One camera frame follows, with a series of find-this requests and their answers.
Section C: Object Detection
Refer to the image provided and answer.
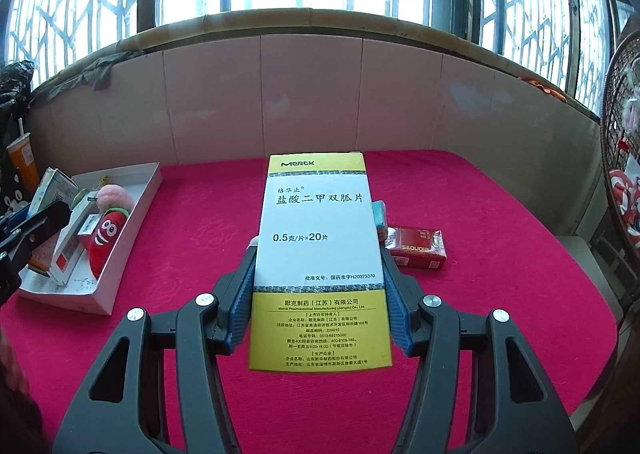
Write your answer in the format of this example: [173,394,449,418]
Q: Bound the orange drink cup with straw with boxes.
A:
[6,119,40,196]

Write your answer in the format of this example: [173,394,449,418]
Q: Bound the cardboard back panel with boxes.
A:
[27,8,606,238]

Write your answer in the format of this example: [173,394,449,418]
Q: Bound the black plastic bag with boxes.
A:
[1,60,35,141]

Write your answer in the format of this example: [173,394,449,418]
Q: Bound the grey cloth on ledge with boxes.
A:
[29,50,145,106]

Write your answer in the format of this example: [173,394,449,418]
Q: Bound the blue white medicine box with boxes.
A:
[27,167,79,218]

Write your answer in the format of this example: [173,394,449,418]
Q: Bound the red table cloth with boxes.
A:
[1,151,617,453]

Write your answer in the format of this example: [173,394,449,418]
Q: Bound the standing fan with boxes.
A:
[600,30,639,261]

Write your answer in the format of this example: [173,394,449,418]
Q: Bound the yellow white medicine box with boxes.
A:
[250,153,392,373]

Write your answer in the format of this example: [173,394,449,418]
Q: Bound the black white cat holder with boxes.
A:
[0,169,29,217]

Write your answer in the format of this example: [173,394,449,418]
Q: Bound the red cigarette pack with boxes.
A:
[384,226,447,270]

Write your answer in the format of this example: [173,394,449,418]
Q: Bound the teal tissue pack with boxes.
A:
[371,200,388,243]

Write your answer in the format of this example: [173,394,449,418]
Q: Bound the white cardboard tray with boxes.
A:
[18,162,162,315]

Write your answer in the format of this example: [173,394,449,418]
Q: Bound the red chili plush toy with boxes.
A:
[88,207,130,279]

